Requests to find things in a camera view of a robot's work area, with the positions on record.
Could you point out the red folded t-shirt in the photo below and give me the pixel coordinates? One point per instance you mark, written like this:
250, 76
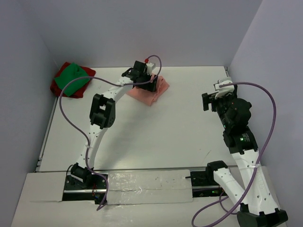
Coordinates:
59, 89

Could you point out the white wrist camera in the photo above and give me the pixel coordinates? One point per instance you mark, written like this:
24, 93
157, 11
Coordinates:
150, 66
223, 87

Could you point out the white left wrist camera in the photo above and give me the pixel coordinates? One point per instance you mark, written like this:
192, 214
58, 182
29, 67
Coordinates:
150, 66

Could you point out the green folded t-shirt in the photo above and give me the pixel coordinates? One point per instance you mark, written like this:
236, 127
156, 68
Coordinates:
71, 78

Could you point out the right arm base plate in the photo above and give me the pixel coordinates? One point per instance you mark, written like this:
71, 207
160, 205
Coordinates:
202, 187

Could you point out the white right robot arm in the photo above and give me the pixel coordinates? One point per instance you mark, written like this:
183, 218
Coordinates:
255, 206

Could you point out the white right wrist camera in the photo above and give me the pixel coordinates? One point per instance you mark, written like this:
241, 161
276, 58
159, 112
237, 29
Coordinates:
223, 87

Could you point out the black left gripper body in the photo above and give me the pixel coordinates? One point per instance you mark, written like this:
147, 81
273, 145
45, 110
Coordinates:
147, 86

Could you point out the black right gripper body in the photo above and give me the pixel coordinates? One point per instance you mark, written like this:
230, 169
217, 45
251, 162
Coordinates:
209, 98

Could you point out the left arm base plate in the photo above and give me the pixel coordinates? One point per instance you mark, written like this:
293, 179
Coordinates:
75, 190

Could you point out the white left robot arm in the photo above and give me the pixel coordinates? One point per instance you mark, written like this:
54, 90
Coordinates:
102, 114

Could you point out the silver tape patch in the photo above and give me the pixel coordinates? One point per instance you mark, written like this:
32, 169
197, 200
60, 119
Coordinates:
149, 187

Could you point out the pink t-shirt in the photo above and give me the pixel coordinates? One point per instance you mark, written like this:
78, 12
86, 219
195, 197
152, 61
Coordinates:
148, 97

